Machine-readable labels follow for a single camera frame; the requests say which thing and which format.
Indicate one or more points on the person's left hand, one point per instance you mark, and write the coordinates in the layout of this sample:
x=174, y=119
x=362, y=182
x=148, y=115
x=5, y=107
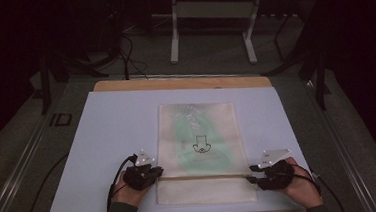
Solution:
x=130, y=193

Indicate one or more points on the thin black metal frame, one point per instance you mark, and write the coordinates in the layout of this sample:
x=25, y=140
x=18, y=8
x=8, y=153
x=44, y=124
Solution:
x=282, y=32

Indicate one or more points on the wooden table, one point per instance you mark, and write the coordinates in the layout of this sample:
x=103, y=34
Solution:
x=181, y=83

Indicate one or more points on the frosted zipper bag with garment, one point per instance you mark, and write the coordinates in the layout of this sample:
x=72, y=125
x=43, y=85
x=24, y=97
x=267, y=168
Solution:
x=200, y=145

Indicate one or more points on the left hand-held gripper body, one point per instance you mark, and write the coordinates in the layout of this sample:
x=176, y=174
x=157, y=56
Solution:
x=140, y=176

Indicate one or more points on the white metal stand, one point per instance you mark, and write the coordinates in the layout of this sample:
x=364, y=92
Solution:
x=214, y=10

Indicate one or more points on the person's right hand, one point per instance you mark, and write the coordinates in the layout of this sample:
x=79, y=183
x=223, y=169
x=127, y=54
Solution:
x=302, y=186

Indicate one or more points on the pale blue board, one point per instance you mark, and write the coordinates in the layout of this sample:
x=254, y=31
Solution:
x=117, y=124

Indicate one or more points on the aluminium rail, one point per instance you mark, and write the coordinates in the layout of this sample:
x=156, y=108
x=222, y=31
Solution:
x=14, y=180
x=342, y=148

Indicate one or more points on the black rectangular bracket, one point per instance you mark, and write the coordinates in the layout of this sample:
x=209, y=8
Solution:
x=60, y=119

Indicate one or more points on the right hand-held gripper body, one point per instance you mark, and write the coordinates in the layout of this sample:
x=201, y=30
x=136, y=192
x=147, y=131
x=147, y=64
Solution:
x=277, y=176

